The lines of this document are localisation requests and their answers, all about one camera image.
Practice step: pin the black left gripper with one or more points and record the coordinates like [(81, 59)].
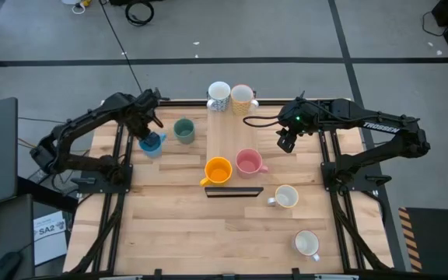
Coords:
[(144, 124)]

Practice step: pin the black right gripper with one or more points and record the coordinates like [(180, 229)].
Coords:
[(288, 140)]

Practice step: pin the blue mug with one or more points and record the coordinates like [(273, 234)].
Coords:
[(154, 152)]

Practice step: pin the green mug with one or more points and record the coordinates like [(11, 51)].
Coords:
[(184, 134)]

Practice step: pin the pink faceted mug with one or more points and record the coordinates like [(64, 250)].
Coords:
[(247, 165)]

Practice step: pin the white mug orange leaf pattern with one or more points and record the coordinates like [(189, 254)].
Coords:
[(286, 198)]

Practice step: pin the yellow patterned mug pink rim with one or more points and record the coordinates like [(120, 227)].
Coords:
[(241, 95)]

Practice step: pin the yellow faceted mug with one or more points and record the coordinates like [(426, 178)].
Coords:
[(218, 173)]

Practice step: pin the white mug dark geometric pattern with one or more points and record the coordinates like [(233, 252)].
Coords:
[(219, 91)]

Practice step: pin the white mug red rim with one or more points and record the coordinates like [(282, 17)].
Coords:
[(305, 244)]

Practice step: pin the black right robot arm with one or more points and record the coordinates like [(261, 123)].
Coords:
[(383, 126)]

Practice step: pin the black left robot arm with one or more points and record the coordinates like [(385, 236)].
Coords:
[(92, 113)]

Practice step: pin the white SA2 label sheet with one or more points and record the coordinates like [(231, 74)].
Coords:
[(49, 229)]

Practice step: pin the plain white paper sheet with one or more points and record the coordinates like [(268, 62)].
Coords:
[(51, 250)]

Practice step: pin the gray desk top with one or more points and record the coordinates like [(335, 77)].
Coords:
[(10, 233)]

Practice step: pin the black hazard-striped floor mat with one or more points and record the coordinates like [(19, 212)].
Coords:
[(438, 241)]

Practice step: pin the black computer mouse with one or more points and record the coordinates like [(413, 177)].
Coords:
[(6, 266)]

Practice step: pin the black frame clamp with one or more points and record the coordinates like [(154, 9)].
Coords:
[(157, 274), (295, 274), (301, 96)]

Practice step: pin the black aluminium table frame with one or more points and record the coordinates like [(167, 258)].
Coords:
[(185, 103)]

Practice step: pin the wooden shelf black metal frame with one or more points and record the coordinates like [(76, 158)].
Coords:
[(228, 132)]

